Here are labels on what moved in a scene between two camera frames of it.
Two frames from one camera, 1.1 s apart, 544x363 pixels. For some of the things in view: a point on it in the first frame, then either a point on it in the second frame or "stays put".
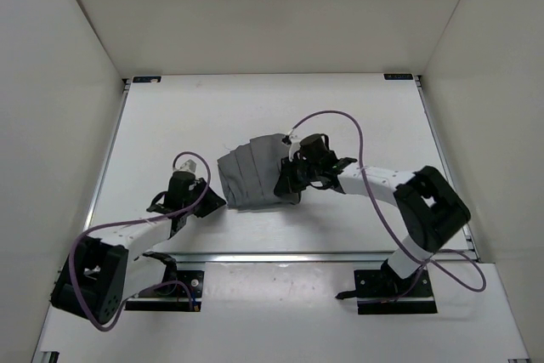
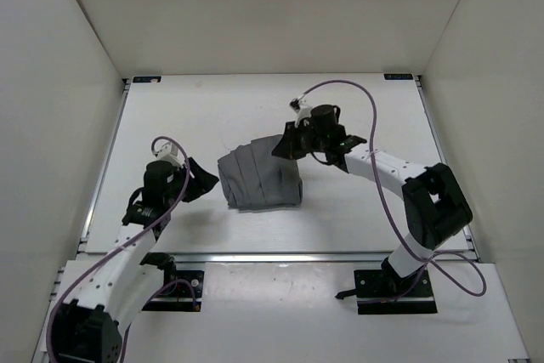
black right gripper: x=293 y=161 to x=287 y=146
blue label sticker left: x=147 y=79 stays put
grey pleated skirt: x=248 y=172 stays put
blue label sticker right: x=399 y=76 stays put
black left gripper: x=213 y=201 to x=201 y=182
